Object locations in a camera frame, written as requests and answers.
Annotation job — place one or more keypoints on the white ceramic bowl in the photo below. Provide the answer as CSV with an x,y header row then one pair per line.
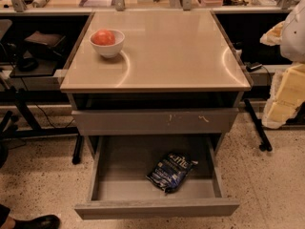
x,y
111,50

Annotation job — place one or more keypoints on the black table leg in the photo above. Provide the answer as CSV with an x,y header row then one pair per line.
x,y
265,143
76,157

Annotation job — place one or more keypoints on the small black box with cable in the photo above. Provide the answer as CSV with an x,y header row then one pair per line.
x,y
252,67

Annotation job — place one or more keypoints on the black table leg left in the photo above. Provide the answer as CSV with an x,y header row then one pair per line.
x,y
76,157

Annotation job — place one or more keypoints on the grey drawer cabinet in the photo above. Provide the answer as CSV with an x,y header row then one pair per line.
x,y
171,60

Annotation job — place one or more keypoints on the black shoe bottom left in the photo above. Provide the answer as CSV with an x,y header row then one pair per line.
x,y
44,222

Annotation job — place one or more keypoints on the red apple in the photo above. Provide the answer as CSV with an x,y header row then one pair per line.
x,y
103,38

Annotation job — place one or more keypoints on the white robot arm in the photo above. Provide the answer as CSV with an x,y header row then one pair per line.
x,y
292,45

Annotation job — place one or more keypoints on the open grey middle drawer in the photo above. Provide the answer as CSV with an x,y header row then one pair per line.
x,y
120,189

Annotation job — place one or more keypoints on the black table leg right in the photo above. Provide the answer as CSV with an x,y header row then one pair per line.
x,y
265,143

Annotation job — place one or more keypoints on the blue chip bag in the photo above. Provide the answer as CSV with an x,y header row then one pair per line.
x,y
170,171

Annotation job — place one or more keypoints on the closed grey top drawer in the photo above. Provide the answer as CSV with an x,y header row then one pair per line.
x,y
155,122

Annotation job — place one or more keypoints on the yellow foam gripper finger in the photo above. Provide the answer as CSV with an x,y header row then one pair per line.
x,y
287,94
273,36

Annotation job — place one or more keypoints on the black device on shelf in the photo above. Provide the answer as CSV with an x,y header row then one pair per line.
x,y
40,56

